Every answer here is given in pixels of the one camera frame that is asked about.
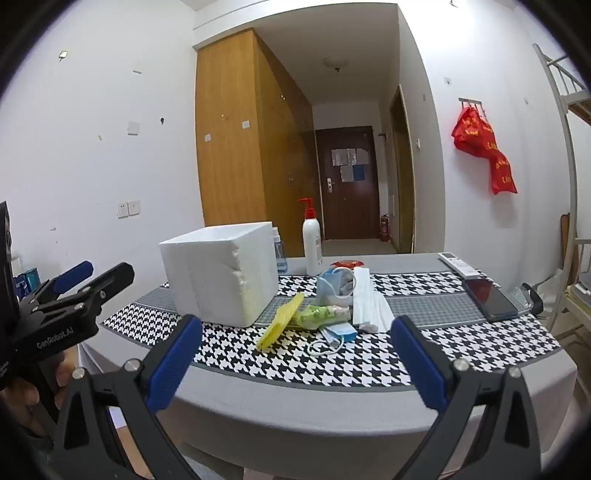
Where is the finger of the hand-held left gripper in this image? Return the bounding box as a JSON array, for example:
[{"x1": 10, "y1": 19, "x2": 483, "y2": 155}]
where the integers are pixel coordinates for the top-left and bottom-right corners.
[
  {"x1": 18, "y1": 261, "x2": 94, "y2": 308},
  {"x1": 31, "y1": 262, "x2": 136, "y2": 320}
]

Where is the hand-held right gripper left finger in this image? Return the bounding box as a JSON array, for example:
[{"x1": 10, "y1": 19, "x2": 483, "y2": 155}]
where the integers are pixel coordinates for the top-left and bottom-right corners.
[{"x1": 51, "y1": 314, "x2": 204, "y2": 480}]

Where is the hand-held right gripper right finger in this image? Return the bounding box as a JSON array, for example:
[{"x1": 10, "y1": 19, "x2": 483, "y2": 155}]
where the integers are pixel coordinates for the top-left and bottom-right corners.
[{"x1": 390, "y1": 315, "x2": 542, "y2": 480}]

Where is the white foam box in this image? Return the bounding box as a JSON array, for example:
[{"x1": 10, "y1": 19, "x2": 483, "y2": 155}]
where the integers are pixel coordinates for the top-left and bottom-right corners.
[{"x1": 159, "y1": 222, "x2": 280, "y2": 328}]

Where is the green tissue packet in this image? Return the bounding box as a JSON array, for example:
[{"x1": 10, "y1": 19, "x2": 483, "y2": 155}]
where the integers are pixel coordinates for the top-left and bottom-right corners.
[{"x1": 295, "y1": 304, "x2": 354, "y2": 330}]

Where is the person's left hand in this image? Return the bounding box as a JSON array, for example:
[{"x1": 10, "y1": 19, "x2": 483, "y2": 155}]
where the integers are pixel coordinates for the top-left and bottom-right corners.
[{"x1": 0, "y1": 351, "x2": 81, "y2": 437}]

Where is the blue box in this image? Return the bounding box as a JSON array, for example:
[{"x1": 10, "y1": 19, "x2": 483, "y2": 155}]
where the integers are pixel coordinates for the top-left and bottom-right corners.
[{"x1": 14, "y1": 268, "x2": 40, "y2": 296}]

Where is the houndstooth tablecloth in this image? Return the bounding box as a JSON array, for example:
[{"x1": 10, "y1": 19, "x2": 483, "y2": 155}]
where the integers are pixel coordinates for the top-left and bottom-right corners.
[{"x1": 78, "y1": 251, "x2": 579, "y2": 462}]

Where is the black smartphone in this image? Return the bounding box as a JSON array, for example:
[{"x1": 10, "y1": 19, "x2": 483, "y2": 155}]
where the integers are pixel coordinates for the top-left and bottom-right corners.
[{"x1": 462, "y1": 277, "x2": 520, "y2": 322}]

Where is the white remote control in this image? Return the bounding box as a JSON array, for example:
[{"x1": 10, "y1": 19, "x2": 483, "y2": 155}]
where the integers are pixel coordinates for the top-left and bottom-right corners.
[{"x1": 438, "y1": 251, "x2": 481, "y2": 279}]

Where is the clear blue spray bottle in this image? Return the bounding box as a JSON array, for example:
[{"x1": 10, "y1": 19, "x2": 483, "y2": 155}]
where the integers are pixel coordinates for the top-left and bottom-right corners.
[{"x1": 271, "y1": 227, "x2": 288, "y2": 274}]

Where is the white pump bottle red top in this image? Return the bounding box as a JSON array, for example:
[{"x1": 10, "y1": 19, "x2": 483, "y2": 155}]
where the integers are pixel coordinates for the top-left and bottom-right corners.
[{"x1": 298, "y1": 198, "x2": 324, "y2": 278}]

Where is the dark brown door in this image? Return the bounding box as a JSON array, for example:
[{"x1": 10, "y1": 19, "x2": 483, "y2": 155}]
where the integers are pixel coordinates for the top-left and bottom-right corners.
[{"x1": 315, "y1": 126, "x2": 380, "y2": 241}]

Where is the light wooden side door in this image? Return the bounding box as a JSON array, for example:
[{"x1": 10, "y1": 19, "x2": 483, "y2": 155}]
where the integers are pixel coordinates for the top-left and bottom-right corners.
[{"x1": 389, "y1": 85, "x2": 415, "y2": 254}]

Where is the wooden wardrobe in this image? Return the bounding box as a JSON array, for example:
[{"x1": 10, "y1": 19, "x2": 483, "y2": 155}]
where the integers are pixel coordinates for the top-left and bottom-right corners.
[{"x1": 194, "y1": 28, "x2": 324, "y2": 257}]

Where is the brown rolled mat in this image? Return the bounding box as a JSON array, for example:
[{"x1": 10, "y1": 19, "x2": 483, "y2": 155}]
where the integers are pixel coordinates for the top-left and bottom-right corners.
[{"x1": 560, "y1": 213, "x2": 573, "y2": 269}]

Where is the red plastic bag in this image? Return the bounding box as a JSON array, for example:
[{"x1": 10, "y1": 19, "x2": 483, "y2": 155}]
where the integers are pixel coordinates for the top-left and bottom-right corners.
[{"x1": 451, "y1": 105, "x2": 518, "y2": 195}]

